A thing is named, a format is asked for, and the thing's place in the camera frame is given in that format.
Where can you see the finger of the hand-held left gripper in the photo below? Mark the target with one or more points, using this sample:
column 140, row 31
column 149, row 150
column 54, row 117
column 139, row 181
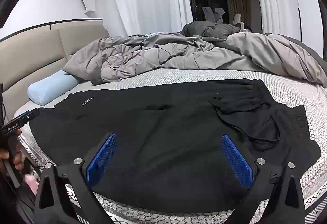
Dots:
column 29, row 115

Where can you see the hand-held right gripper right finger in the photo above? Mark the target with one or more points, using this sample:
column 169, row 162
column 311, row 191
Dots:
column 236, row 160

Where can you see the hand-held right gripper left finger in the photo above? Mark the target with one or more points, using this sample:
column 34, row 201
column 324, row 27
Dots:
column 101, row 160

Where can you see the black pants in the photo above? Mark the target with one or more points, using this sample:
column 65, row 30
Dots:
column 153, row 124

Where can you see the person's left hand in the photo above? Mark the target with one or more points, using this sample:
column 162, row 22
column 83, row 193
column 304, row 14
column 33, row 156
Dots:
column 18, row 160

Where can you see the light blue pillow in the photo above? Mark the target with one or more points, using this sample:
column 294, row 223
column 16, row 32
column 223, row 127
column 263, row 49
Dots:
column 51, row 87

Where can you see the beige padded headboard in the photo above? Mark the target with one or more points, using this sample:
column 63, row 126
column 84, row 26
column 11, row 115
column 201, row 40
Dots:
column 33, row 55

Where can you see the pink cloth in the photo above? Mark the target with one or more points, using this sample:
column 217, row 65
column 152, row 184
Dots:
column 31, row 183

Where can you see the white honeycomb bed sheet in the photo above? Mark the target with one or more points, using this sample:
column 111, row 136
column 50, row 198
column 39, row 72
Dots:
column 293, row 91

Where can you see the grey duvet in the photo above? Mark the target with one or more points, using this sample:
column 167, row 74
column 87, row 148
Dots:
column 153, row 55

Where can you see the dark grey pillow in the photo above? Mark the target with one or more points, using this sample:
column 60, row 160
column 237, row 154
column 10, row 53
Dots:
column 207, row 30

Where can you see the white chair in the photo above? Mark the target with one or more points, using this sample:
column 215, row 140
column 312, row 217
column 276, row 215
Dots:
column 238, row 19

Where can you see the chair with grey clothes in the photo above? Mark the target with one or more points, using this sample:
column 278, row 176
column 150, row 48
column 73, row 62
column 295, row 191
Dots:
column 212, row 14

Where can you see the brown curtain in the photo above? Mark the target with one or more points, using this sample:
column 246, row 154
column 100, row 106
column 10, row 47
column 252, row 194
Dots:
column 236, row 2

